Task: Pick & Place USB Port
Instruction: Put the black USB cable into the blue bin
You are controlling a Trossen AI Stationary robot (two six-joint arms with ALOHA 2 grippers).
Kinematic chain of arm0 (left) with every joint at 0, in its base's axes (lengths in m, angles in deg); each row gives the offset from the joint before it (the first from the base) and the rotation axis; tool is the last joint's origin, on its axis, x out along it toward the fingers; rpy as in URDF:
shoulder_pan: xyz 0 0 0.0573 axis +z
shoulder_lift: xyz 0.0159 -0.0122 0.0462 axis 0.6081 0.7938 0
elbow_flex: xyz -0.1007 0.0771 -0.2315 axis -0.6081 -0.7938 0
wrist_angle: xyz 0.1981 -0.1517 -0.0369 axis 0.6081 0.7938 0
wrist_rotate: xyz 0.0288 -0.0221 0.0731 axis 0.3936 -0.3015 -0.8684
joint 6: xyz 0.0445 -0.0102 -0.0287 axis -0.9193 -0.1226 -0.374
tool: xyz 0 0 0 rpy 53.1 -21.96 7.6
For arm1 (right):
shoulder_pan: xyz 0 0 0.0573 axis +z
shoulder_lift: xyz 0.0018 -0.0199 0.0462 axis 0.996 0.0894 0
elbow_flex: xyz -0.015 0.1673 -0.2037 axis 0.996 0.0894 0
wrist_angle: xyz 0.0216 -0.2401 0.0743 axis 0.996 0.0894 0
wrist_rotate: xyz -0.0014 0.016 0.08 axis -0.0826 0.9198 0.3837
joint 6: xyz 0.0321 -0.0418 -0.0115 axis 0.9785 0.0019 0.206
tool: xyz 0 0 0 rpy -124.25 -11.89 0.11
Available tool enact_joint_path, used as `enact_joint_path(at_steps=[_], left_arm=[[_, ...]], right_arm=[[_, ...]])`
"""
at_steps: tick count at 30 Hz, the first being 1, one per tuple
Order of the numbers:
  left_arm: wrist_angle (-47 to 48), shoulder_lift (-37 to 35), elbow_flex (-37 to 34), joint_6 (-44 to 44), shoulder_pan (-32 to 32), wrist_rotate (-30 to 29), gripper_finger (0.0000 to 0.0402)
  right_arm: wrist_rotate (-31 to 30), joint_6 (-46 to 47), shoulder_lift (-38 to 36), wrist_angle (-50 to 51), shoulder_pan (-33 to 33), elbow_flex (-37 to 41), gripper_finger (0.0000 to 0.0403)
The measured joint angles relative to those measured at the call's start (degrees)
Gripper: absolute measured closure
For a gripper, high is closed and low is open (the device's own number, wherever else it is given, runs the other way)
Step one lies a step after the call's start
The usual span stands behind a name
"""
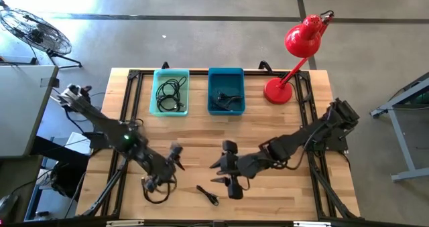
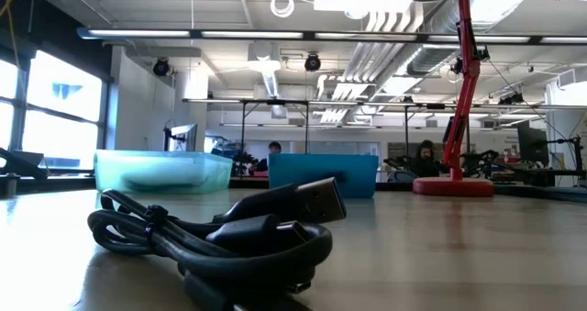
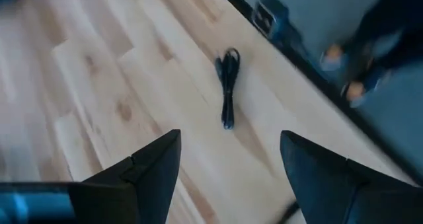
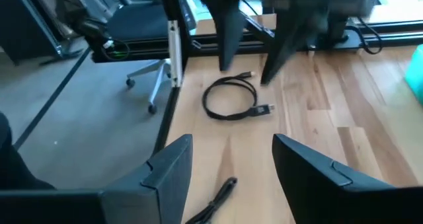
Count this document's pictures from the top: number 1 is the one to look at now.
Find red desk lamp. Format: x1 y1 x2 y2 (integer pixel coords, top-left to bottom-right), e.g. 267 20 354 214
263 9 335 105

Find black metal floor fan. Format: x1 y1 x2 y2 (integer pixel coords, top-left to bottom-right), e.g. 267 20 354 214
0 0 83 70

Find grey cabinet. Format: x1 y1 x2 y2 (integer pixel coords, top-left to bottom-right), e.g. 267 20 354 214
0 64 60 158

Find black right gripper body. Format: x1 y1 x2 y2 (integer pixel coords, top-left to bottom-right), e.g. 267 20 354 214
219 139 245 201

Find grey metal table frame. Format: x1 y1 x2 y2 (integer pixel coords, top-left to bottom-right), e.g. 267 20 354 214
369 71 429 183

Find light teal plastic bin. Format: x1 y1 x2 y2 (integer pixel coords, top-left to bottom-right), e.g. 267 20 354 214
149 68 190 118

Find white light strip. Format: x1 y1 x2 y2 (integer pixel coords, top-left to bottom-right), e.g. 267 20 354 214
293 221 331 227
106 220 145 227

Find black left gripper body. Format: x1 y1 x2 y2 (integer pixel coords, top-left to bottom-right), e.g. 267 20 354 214
143 142 184 193

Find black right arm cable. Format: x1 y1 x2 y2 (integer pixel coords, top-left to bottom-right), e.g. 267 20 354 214
278 133 314 171

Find white paper sheet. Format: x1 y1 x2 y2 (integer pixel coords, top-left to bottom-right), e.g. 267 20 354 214
65 132 91 156

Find black aluminium table frame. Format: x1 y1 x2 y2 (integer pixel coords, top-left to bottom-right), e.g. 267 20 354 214
82 68 365 221

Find dark blue plastic bin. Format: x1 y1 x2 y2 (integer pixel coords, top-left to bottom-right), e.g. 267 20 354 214
206 67 247 117

